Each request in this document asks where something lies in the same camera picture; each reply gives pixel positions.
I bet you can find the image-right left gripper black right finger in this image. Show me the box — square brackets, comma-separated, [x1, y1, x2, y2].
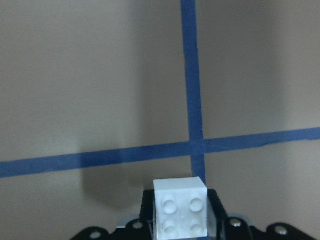
[207, 189, 314, 240]

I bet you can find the white block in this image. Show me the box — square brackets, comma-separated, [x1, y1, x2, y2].
[153, 177, 208, 240]

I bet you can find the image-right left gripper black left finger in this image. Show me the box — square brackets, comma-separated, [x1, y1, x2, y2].
[72, 190, 155, 240]

